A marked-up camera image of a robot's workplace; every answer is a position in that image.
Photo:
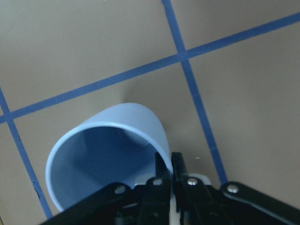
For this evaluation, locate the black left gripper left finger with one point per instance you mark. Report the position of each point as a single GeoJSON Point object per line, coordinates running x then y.
{"type": "Point", "coordinates": [155, 207]}

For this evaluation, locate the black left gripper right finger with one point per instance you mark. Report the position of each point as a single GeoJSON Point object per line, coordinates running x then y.
{"type": "Point", "coordinates": [194, 201]}

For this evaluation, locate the light blue plastic cup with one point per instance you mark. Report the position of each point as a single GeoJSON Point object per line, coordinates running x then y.
{"type": "Point", "coordinates": [118, 144]}

